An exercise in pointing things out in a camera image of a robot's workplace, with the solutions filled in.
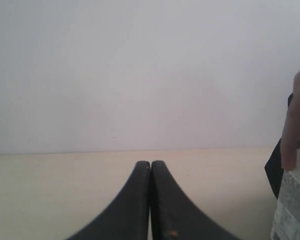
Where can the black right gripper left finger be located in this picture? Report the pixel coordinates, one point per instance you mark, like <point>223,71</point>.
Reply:
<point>127,216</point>

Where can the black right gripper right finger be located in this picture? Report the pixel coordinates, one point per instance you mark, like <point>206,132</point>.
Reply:
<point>174,216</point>

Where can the black sleeved forearm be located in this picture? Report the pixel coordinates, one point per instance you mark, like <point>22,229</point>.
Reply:
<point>274,171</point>

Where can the open bare human hand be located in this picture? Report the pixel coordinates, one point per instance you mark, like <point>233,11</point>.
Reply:
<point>291,130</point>

